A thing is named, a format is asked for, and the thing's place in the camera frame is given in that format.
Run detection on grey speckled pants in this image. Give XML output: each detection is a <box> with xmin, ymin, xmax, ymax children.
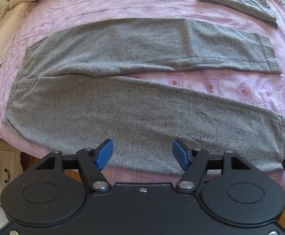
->
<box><xmin>2</xmin><ymin>18</ymin><xmax>285</xmax><ymax>174</ymax></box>

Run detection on beige pillow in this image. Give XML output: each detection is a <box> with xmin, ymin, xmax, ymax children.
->
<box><xmin>0</xmin><ymin>2</ymin><xmax>36</xmax><ymax>67</ymax></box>

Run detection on pink patterned bed sheet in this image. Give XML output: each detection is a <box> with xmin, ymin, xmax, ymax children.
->
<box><xmin>0</xmin><ymin>0</ymin><xmax>285</xmax><ymax>194</ymax></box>

